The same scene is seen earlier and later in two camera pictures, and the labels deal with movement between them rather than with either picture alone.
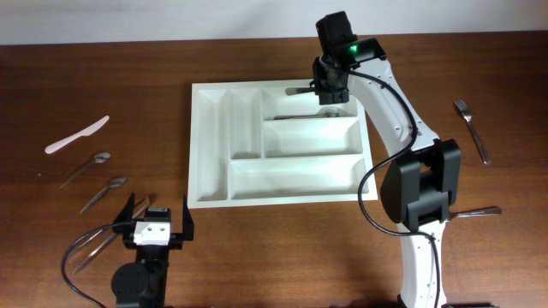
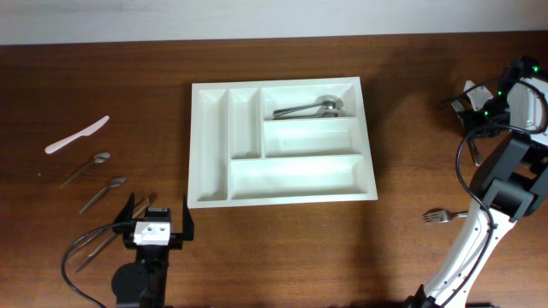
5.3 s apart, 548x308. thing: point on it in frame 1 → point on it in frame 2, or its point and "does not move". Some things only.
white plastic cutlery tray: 267,143 does not move
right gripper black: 325,96 → 472,127
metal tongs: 98,249 does not move
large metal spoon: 322,115 does not move
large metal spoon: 296,91 → 329,102
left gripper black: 175,241 does not move
